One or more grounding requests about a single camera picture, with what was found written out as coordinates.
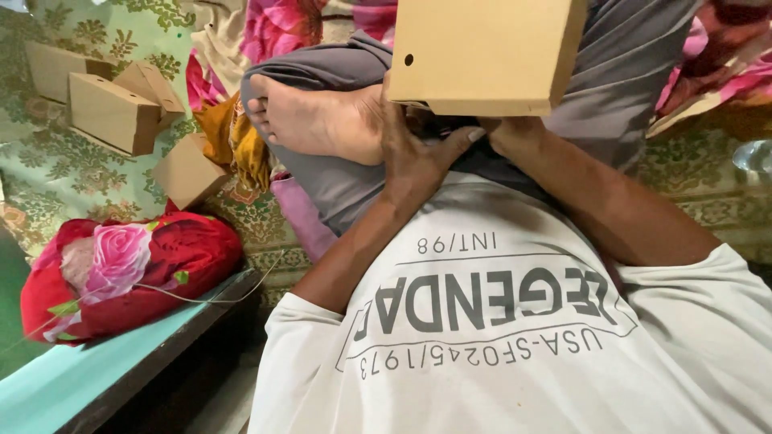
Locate person's right hand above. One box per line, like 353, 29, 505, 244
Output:
481, 116, 548, 165

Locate person's grey trousers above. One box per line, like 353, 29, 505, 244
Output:
239, 0, 703, 237

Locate yellow cloth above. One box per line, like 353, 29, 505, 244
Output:
192, 92, 273, 194

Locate teal topped wooden bench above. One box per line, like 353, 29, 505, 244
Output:
0, 268, 264, 434

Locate flat closed cardboard box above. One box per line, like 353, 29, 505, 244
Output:
24, 40, 117, 104

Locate large plain cardboard box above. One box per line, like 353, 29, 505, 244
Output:
386, 0, 589, 118

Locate red floral pillow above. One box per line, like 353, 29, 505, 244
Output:
19, 201, 244, 346

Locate person's left hand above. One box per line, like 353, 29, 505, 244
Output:
380, 71, 487, 209

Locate plain pink cloth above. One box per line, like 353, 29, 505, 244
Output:
269, 171, 340, 264

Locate steel bowl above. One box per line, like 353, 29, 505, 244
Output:
731, 139, 772, 185

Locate thin pale string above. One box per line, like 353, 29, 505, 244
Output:
0, 249, 285, 358

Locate cardboard box with open flap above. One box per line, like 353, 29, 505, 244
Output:
67, 59, 187, 158

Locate cream patterned cloth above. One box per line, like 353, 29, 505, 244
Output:
191, 0, 249, 92

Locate green floral bedsheet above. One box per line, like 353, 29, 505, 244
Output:
0, 0, 772, 308

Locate pink floral blanket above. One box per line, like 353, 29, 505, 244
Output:
183, 0, 772, 141

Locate person's white printed t-shirt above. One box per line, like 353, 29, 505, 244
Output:
247, 171, 772, 434

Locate person's bare foot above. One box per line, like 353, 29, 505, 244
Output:
246, 73, 388, 167

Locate small tilted cardboard box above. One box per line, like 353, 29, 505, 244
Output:
150, 132, 231, 211

